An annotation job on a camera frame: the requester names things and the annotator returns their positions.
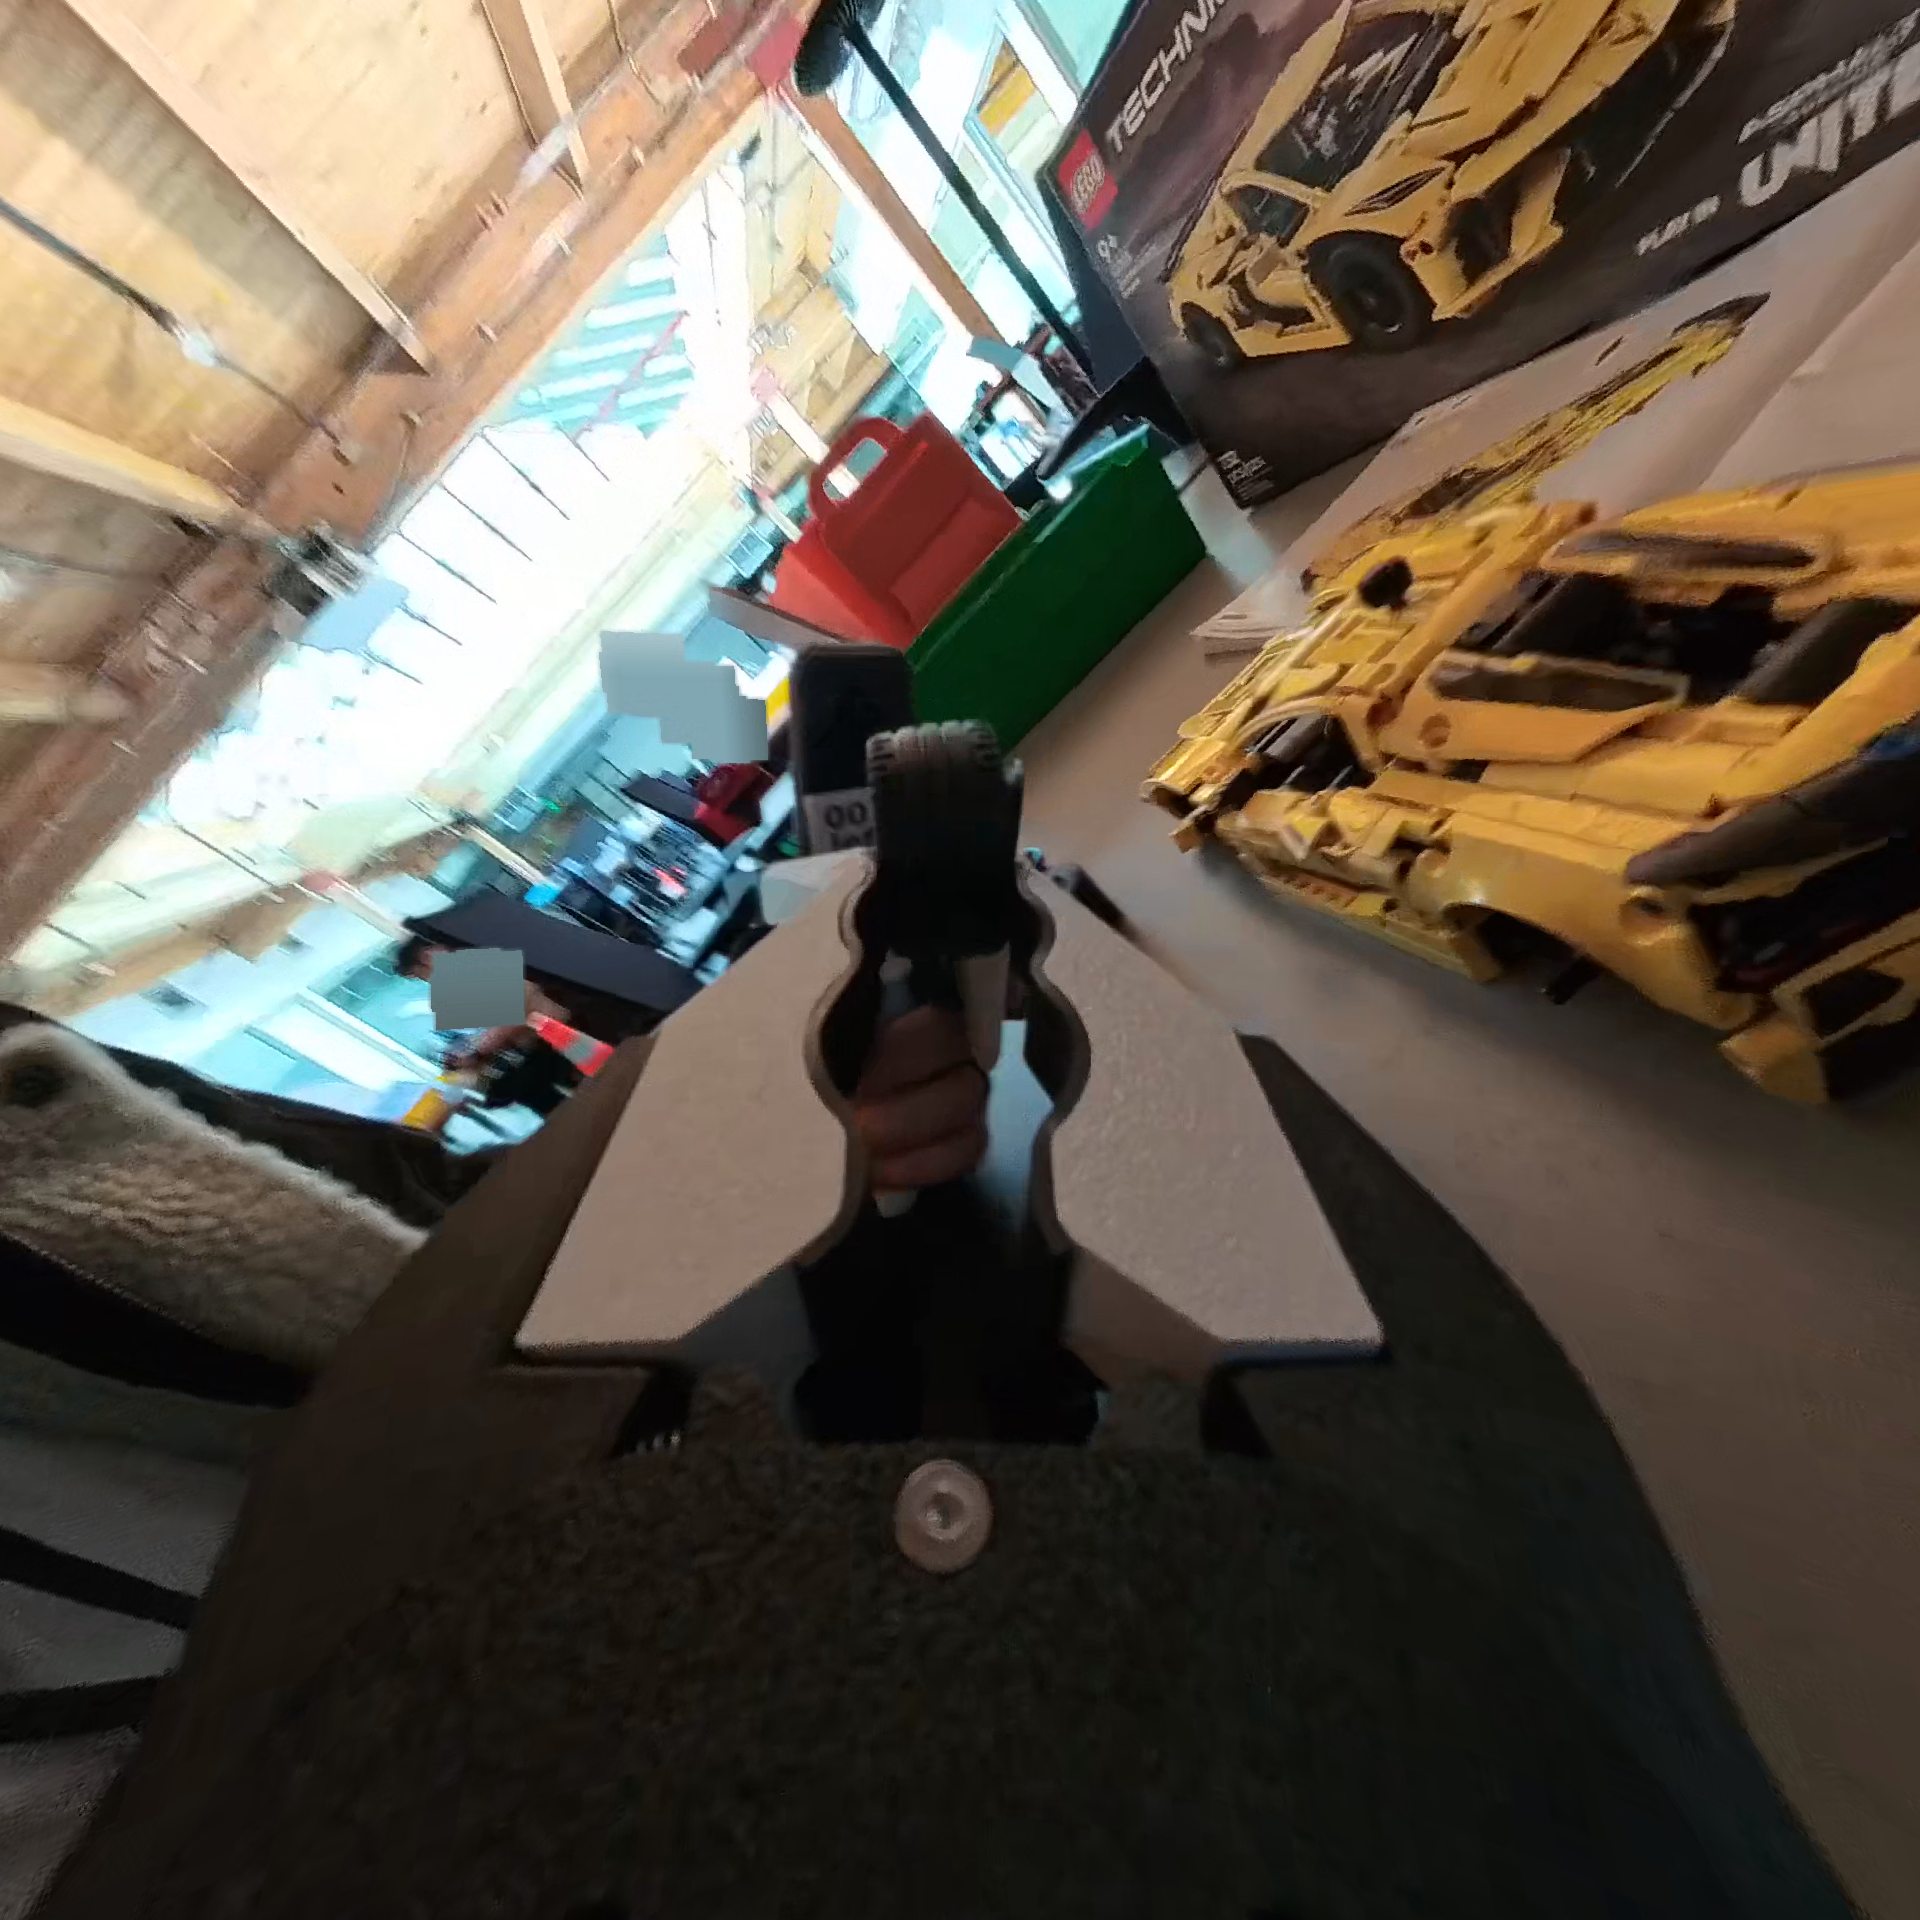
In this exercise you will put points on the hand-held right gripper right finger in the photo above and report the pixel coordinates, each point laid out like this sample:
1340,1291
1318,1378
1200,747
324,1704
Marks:
1215,1199

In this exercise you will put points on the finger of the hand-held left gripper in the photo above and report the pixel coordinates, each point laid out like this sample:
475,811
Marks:
809,890

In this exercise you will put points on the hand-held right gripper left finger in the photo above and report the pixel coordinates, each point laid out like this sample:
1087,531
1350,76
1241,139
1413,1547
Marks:
692,1199

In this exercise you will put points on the black toy car tyre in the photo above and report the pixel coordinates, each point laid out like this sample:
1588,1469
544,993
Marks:
944,857

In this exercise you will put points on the yellow toy brick car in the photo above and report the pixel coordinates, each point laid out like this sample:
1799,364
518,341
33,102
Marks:
1501,721

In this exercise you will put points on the grey desk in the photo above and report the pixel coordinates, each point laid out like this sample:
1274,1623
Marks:
1652,1274

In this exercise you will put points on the person's left hand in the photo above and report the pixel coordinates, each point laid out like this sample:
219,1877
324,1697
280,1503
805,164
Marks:
922,1117

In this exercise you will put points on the red chair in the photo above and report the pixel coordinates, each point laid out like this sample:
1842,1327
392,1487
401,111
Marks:
735,805

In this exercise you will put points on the green plastic bin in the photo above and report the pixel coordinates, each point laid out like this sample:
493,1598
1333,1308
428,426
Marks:
1048,600

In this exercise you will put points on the toy car set box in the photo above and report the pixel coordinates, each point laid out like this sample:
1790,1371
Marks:
1139,300

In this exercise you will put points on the brown fleece-lined jacket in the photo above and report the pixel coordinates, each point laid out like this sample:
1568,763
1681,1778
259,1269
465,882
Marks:
149,1185

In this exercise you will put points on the large car print booklet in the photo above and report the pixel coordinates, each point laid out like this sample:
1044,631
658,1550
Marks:
1440,450

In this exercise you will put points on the grey shirt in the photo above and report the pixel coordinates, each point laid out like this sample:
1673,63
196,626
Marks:
90,1469

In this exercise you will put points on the wheel picture instruction booklet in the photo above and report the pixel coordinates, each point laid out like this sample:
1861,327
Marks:
1861,344

